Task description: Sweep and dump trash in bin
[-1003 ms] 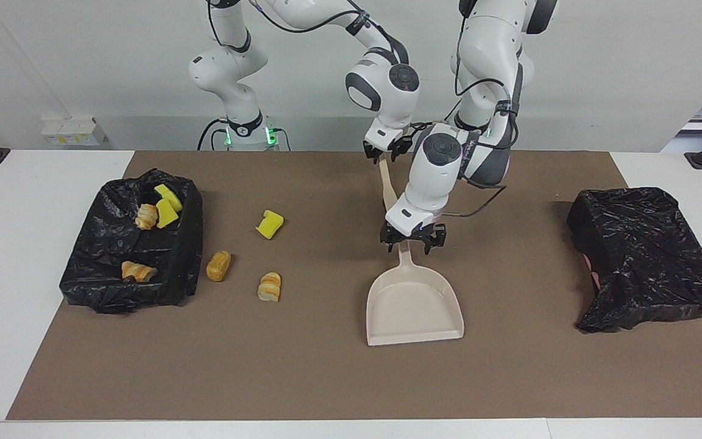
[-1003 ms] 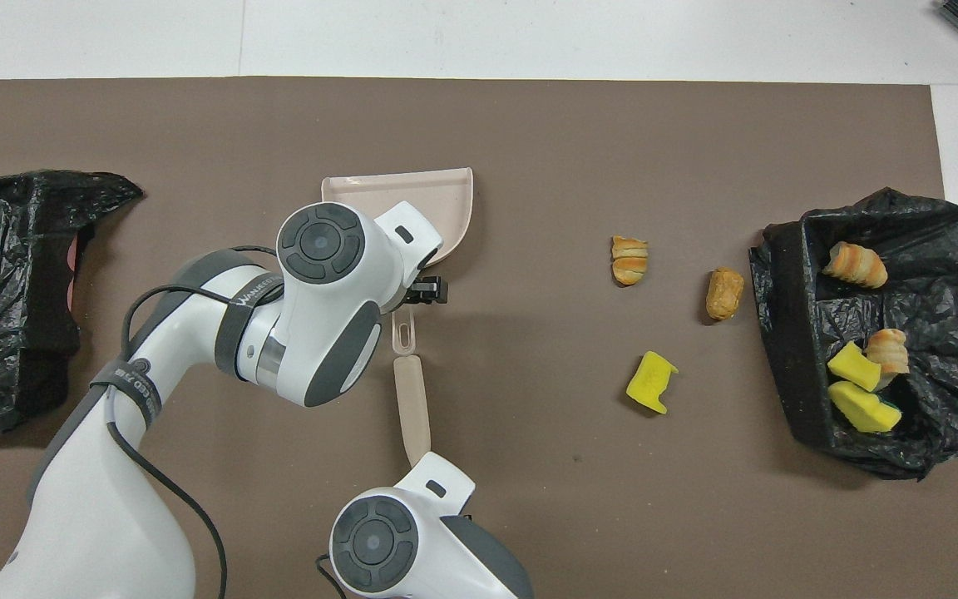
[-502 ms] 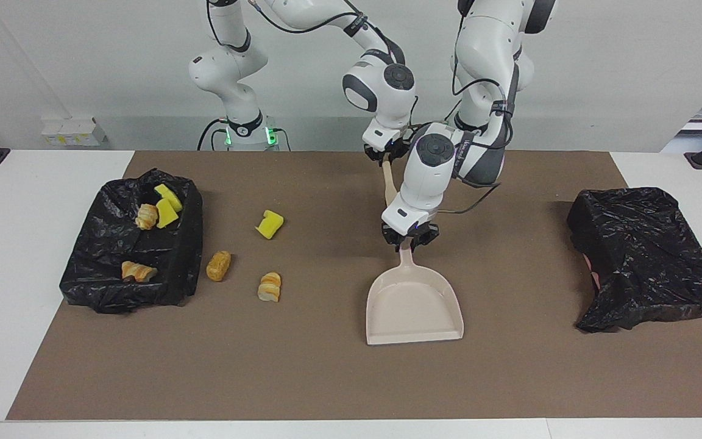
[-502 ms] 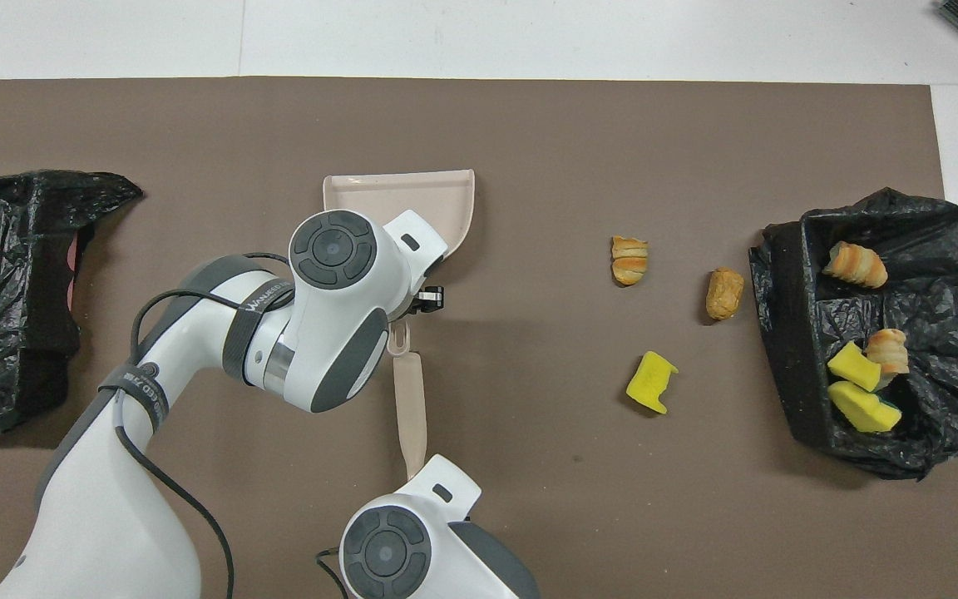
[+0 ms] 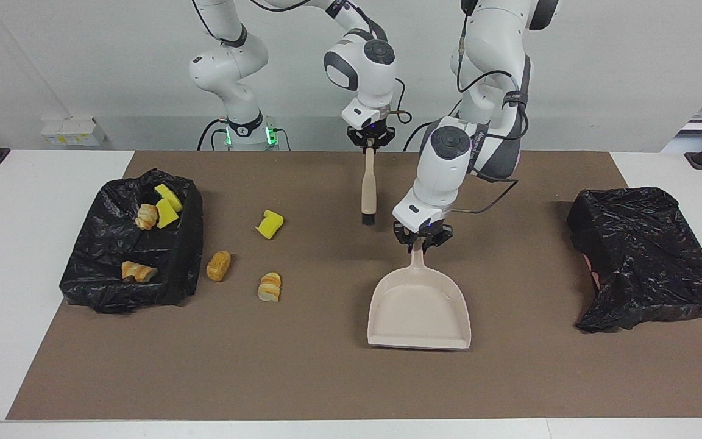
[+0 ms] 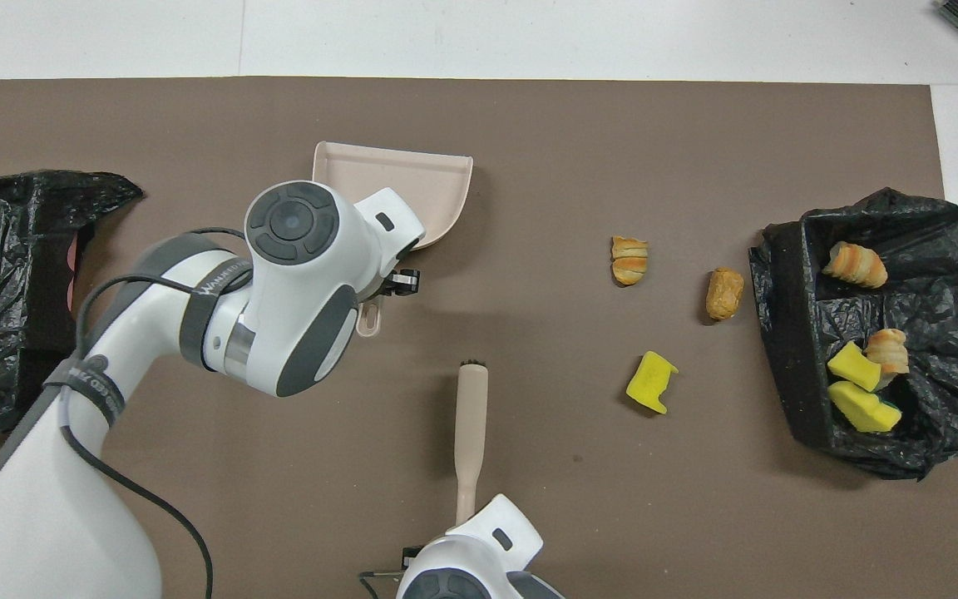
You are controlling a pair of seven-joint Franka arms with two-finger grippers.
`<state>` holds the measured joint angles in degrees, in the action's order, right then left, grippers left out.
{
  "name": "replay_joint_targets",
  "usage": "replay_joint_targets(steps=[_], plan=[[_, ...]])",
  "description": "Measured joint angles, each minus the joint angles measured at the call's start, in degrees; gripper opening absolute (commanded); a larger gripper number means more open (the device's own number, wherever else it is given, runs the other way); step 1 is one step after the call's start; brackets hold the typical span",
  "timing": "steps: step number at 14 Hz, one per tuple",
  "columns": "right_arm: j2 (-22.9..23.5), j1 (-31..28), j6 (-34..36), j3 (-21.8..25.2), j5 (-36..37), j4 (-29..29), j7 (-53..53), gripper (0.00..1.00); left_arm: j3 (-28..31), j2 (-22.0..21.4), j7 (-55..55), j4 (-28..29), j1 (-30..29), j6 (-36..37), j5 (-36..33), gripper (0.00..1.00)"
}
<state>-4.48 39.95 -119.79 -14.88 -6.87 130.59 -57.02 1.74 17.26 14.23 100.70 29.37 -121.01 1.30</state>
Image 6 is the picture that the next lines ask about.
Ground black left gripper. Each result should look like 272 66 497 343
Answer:
376 268 422 302

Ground pale bread piece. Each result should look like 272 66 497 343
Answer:
865 328 911 392
822 241 889 290

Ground yellow sponge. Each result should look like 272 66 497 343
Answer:
625 350 680 415
827 380 903 433
827 340 882 393

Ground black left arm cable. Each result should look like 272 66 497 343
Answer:
59 229 247 599

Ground pink bin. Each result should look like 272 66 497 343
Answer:
66 233 81 313

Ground brown bread roll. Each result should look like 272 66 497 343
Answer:
705 266 746 322

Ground beige brush black bristles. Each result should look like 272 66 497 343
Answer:
454 359 490 527

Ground black bag over pink bin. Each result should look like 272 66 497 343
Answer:
0 170 146 435

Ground striped croissant piece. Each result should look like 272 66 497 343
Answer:
610 235 650 287

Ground brown table mat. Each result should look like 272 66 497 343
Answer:
0 77 958 599

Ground black bag lined bin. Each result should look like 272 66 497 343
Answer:
748 186 958 482

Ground beige plastic dustpan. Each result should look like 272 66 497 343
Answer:
313 140 475 338

